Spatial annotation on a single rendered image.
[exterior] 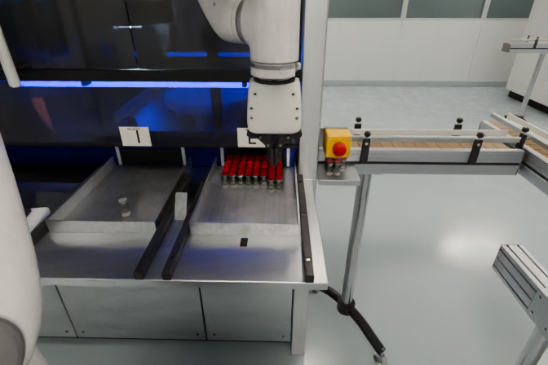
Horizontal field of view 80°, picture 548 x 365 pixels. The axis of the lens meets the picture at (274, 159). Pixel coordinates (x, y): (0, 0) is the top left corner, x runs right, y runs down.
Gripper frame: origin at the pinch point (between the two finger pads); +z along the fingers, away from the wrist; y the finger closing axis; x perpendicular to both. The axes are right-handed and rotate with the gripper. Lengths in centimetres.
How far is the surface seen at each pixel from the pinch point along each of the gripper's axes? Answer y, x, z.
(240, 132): 10.2, -27.8, 6.8
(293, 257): -4.4, 5.2, 22.4
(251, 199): 6.7, -16.8, 22.2
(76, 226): 47, -2, 20
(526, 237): -159, -107, 111
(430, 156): -51, -39, 19
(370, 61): -146, -488, 71
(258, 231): 3.7, -1.9, 21.2
